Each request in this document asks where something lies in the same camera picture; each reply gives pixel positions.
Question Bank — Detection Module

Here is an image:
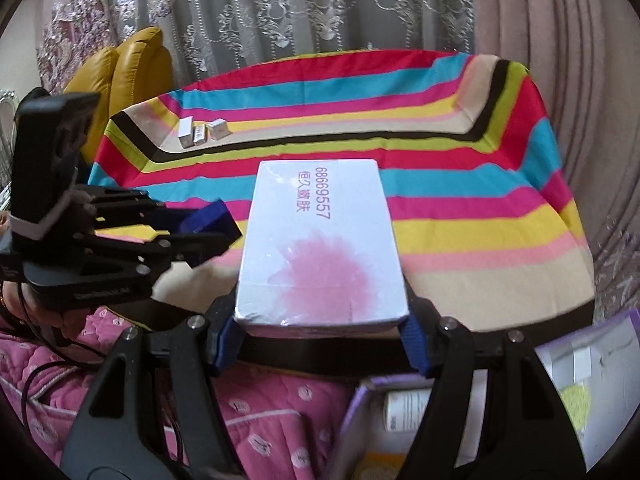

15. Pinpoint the tall white box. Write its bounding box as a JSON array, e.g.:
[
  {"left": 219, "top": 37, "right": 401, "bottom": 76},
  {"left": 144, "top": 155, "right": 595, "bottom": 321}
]
[{"left": 178, "top": 117, "right": 194, "bottom": 148}]

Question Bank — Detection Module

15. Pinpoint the large white box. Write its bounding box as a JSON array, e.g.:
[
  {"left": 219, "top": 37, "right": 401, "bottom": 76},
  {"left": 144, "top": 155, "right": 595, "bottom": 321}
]
[{"left": 234, "top": 159, "right": 409, "bottom": 339}]

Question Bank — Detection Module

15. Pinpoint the dark blue small box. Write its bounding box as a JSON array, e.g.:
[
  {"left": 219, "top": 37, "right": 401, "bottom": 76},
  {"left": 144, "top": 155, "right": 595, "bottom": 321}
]
[{"left": 178, "top": 200, "right": 242, "bottom": 243}]

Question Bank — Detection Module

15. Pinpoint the purple storage box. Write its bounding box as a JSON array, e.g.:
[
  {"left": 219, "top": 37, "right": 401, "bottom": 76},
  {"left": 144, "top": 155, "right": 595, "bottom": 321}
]
[{"left": 326, "top": 300, "right": 639, "bottom": 479}]

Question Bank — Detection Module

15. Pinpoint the white yellow slim box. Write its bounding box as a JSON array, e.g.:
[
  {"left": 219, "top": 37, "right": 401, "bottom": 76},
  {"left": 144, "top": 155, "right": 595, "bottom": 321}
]
[{"left": 192, "top": 125, "right": 207, "bottom": 145}]

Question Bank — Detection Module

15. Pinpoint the white bottle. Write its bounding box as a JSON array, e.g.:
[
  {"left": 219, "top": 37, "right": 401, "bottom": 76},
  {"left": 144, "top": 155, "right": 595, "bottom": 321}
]
[{"left": 383, "top": 389, "right": 432, "bottom": 432}]

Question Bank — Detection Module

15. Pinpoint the small white cube box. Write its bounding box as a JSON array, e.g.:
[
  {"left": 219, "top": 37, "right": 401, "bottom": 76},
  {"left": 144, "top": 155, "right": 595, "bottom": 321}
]
[{"left": 206, "top": 118, "right": 231, "bottom": 141}]

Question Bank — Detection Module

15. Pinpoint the yellow leather chair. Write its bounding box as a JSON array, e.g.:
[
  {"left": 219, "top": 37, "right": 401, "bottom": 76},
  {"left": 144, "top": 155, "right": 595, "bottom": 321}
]
[{"left": 63, "top": 27, "right": 175, "bottom": 166}]

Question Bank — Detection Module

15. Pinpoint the pink quilted blanket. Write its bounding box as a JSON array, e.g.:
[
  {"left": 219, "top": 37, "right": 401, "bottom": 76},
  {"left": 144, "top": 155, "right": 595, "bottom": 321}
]
[{"left": 1, "top": 310, "right": 354, "bottom": 479}]

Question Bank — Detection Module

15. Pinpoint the colourful striped cloth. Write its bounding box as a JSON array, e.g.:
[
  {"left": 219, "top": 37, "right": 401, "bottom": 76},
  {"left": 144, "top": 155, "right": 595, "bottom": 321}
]
[{"left": 89, "top": 50, "right": 596, "bottom": 332}]

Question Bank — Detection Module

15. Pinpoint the grey lace curtain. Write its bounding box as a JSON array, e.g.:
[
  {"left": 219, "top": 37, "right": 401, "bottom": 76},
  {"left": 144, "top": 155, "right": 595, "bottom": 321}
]
[{"left": 36, "top": 0, "right": 475, "bottom": 90}]

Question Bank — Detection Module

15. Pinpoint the mauve drape curtain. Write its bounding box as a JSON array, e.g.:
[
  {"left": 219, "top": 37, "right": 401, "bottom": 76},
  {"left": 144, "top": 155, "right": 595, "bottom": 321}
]
[{"left": 464, "top": 0, "right": 640, "bottom": 321}]

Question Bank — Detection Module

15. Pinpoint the black cable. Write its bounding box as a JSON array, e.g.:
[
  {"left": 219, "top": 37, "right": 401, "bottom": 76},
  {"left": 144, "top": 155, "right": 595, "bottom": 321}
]
[{"left": 14, "top": 278, "right": 109, "bottom": 436}]

